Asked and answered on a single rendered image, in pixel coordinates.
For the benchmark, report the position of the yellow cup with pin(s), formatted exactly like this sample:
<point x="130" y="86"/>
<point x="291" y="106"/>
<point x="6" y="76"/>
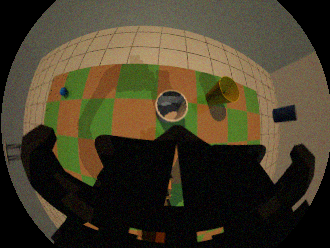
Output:
<point x="225" y="91"/>

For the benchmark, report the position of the blue ball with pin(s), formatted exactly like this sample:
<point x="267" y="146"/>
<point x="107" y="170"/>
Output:
<point x="63" y="91"/>

